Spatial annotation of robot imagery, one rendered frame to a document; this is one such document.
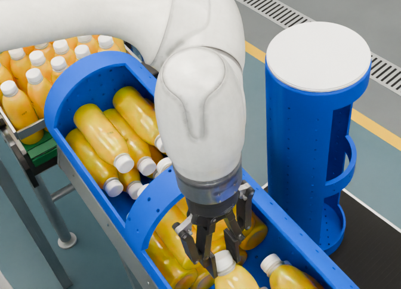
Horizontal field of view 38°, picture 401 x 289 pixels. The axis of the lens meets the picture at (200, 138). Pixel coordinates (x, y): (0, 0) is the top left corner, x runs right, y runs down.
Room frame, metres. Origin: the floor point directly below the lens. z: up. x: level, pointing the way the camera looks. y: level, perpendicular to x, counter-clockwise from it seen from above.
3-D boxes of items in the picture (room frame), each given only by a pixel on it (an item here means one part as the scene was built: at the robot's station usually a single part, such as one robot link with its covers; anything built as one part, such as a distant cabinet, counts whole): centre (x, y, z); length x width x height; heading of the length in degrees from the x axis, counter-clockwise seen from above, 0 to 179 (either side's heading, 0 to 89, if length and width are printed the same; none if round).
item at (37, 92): (1.19, 0.41, 0.99); 0.07 x 0.07 x 0.19
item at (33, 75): (1.19, 0.41, 1.09); 0.04 x 0.04 x 0.02
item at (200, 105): (0.49, -0.01, 1.61); 0.13 x 0.11 x 0.16; 171
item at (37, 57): (1.26, 0.41, 1.09); 0.04 x 0.04 x 0.02
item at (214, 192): (0.48, 0.00, 1.50); 0.09 x 0.09 x 0.06
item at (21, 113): (1.16, 0.47, 0.99); 0.07 x 0.07 x 0.19
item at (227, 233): (0.49, -0.02, 1.27); 0.03 x 0.01 x 0.07; 28
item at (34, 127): (1.19, 0.31, 0.96); 0.40 x 0.01 x 0.03; 118
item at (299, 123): (1.17, -0.35, 0.59); 0.28 x 0.28 x 0.88
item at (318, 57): (1.17, -0.35, 1.03); 0.28 x 0.28 x 0.01
